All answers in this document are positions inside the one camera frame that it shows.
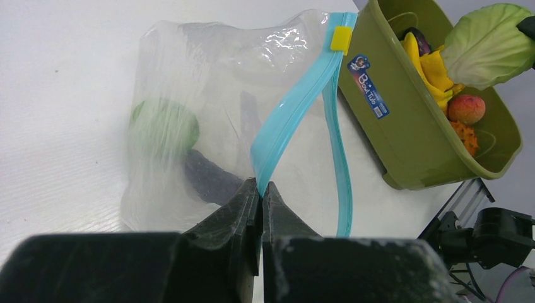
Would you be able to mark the aluminium frame rail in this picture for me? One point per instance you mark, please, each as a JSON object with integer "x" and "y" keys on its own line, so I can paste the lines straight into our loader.
{"x": 464, "y": 205}

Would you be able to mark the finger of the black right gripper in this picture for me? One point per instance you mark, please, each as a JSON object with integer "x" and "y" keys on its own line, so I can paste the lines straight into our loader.
{"x": 526, "y": 50}

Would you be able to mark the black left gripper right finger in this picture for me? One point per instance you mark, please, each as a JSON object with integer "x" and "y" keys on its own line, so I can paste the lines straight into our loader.
{"x": 299, "y": 265}

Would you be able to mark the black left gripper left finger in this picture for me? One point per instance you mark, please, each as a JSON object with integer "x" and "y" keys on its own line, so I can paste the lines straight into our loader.
{"x": 215, "y": 261}

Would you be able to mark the green custard apple toy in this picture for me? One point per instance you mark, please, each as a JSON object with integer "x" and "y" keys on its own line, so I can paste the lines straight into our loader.
{"x": 163, "y": 128}

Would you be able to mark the yellow banana bunch toy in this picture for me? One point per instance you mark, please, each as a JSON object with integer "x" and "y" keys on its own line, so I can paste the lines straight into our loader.
{"x": 410, "y": 47}

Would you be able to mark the yellow bell pepper toy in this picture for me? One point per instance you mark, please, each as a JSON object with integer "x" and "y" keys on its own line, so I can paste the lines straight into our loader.
{"x": 435, "y": 72}

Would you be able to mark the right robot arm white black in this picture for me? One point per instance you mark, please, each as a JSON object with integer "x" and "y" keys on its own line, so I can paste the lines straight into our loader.
{"x": 500, "y": 236}

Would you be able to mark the dark purple eggplant toy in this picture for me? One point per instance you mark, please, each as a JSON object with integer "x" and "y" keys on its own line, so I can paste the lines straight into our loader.
{"x": 212, "y": 183}

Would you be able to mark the olive green plastic tub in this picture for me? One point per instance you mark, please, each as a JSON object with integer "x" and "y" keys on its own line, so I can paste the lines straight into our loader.
{"x": 411, "y": 135}

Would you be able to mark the peach toy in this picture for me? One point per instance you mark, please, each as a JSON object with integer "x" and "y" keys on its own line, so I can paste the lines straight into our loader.
{"x": 466, "y": 109}

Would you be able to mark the orange spiky fruit toy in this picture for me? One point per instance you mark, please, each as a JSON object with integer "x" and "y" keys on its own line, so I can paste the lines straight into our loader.
{"x": 467, "y": 136}

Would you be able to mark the clear zip top bag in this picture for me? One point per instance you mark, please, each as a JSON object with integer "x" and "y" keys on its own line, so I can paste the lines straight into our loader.
{"x": 292, "y": 69}

